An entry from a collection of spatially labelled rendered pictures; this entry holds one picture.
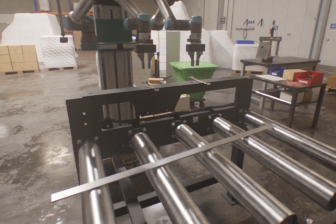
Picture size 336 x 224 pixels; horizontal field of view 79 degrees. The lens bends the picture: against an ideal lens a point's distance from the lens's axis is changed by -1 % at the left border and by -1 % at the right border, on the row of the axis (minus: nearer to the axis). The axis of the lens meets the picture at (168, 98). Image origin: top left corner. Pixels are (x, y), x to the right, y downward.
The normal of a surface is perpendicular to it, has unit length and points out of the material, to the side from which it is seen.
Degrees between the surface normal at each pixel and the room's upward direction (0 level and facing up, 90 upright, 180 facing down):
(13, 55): 90
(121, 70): 90
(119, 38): 90
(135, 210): 0
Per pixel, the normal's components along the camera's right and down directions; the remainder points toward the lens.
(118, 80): 0.45, 0.28
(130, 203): 0.00, -0.95
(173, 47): -0.09, 0.31
